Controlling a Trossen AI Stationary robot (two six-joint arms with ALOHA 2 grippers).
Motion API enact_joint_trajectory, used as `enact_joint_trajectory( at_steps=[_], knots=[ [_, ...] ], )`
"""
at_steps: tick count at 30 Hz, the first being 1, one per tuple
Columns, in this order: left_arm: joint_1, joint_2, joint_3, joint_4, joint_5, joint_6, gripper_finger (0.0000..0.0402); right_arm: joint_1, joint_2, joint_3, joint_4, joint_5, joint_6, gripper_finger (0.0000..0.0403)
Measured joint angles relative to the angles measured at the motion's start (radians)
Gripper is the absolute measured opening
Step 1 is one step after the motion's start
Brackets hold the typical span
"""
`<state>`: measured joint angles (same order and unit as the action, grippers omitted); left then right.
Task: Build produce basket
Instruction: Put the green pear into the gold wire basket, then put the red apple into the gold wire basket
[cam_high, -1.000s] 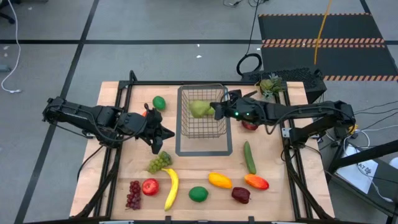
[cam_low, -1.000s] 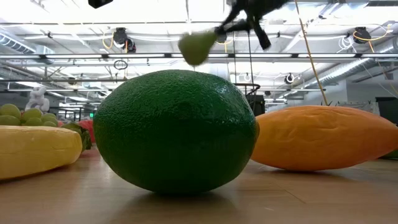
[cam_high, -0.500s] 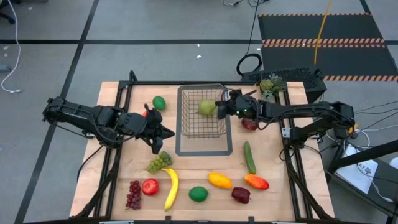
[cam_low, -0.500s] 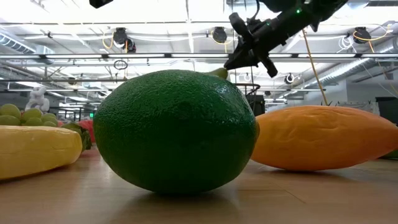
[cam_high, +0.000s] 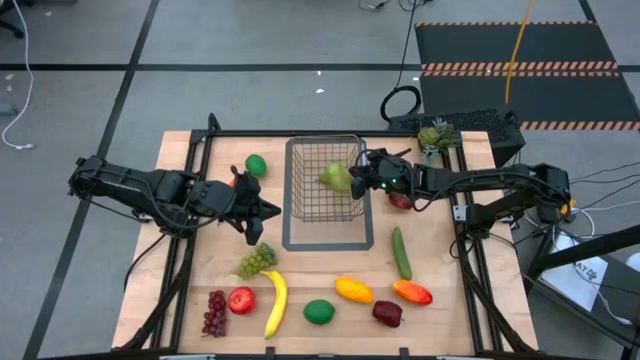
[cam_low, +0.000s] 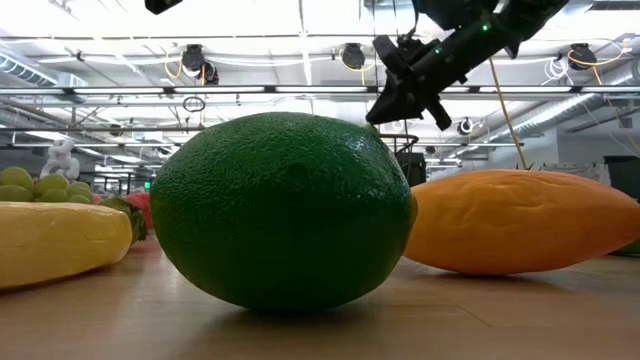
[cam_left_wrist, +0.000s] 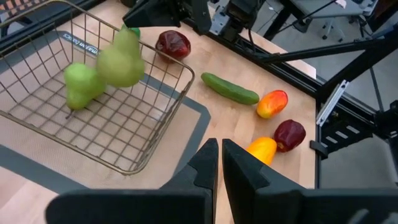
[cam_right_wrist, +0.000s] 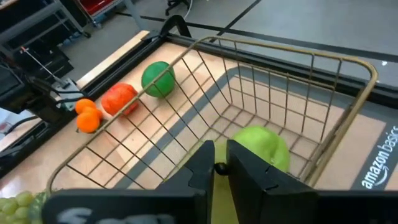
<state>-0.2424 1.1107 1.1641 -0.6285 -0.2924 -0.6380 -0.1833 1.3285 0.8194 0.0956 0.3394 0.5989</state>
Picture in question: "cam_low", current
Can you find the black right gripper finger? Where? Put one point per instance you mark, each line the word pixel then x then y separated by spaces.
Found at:
pixel 392 107

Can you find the orange persimmon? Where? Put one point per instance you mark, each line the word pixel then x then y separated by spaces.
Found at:
pixel 142 207

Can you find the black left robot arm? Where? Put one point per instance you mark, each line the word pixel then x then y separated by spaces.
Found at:
pixel 161 5

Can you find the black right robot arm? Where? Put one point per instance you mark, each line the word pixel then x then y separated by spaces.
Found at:
pixel 480 42

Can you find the black computer tower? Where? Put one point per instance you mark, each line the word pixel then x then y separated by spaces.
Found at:
pixel 412 170

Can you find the green plastic lime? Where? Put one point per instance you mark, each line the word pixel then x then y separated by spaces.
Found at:
pixel 280 210

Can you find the yellow orange mango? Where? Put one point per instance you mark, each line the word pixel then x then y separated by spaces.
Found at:
pixel 520 222

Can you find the long ceiling light bar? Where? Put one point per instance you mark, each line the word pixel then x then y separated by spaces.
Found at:
pixel 200 89

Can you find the black box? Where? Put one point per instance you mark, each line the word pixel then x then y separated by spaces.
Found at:
pixel 622 175

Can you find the white humanoid robot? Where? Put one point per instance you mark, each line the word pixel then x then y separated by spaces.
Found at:
pixel 61 160

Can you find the yellow banana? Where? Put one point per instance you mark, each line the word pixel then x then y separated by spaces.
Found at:
pixel 55 242

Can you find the green grape bunch with leaf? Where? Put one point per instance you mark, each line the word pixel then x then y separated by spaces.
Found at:
pixel 17 178

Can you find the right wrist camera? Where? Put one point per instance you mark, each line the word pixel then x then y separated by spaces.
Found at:
pixel 392 55

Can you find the silver air duct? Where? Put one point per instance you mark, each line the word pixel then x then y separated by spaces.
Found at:
pixel 575 107
pixel 25 70

